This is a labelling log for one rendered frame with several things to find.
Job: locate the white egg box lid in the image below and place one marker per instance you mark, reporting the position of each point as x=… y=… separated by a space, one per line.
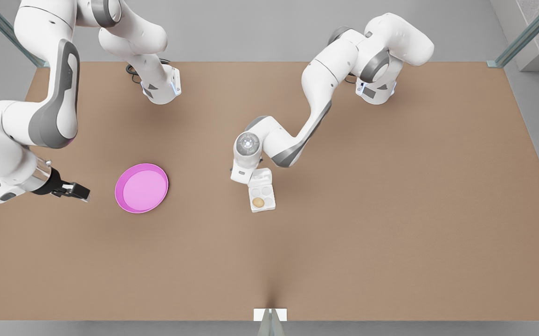
x=262 y=177

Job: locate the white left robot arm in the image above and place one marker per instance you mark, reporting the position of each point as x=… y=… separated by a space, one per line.
x=325 y=79

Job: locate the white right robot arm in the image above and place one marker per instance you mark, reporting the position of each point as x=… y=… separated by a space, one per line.
x=50 y=70

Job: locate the brown egg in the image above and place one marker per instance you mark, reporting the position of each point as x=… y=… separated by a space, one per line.
x=258 y=202

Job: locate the white egg box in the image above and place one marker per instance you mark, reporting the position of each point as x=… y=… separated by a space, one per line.
x=263 y=198

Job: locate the pink round plate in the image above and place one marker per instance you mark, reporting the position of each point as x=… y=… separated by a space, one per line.
x=141 y=188

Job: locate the silver frame post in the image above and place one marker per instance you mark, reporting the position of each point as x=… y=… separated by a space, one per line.
x=526 y=32
x=270 y=319
x=6 y=30

